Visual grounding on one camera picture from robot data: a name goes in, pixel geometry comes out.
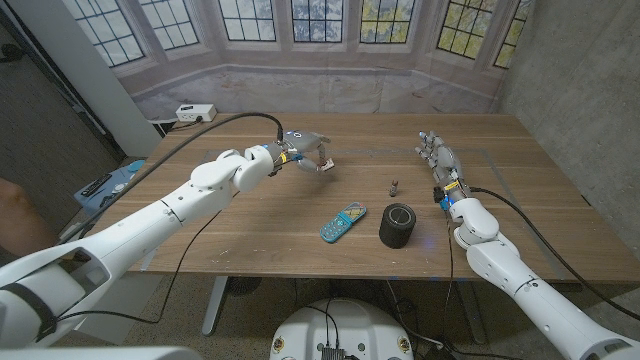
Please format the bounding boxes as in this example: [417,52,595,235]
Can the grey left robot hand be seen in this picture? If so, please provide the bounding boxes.
[273,129,334,175]

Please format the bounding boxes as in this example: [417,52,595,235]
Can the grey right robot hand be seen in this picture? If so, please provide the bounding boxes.
[413,130,473,198]

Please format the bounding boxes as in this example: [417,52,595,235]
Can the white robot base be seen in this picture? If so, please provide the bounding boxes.
[269,298,415,360]

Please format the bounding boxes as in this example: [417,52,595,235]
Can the blue toy flip phone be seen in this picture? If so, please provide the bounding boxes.
[319,201,368,245]

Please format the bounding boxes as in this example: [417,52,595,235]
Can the black TV remote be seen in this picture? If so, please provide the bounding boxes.
[81,173,113,197]

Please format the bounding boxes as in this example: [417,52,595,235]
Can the printed window backdrop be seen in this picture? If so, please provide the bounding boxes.
[59,0,536,122]

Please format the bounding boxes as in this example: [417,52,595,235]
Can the black cylindrical speaker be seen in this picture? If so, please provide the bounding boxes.
[378,202,418,250]

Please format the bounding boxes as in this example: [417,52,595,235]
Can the white power strip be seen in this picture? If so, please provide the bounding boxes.
[175,103,218,124]

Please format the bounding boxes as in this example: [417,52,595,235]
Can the black round floor fan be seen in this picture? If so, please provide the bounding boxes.
[227,276,264,298]

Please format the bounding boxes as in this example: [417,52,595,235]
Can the grey metal table leg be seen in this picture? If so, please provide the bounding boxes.
[201,276,230,336]
[454,280,487,345]

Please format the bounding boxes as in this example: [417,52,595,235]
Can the blue items on side stand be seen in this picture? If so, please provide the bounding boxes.
[73,159,146,212]

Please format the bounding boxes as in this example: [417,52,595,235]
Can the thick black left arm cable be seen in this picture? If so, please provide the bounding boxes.
[58,111,285,245]

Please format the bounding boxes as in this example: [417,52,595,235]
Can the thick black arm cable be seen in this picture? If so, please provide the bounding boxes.
[58,111,285,245]
[469,186,640,322]

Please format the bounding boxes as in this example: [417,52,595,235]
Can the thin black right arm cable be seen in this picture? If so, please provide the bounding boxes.
[443,209,455,346]

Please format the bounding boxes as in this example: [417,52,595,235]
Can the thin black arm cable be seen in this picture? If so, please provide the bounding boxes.
[54,209,224,325]
[443,209,455,346]

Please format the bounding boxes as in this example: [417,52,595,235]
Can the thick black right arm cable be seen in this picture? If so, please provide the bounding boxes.
[469,186,640,322]

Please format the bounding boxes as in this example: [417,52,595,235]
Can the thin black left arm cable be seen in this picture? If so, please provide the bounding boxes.
[54,209,224,325]

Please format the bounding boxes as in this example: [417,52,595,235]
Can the black wall mount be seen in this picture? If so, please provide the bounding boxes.
[0,43,25,65]

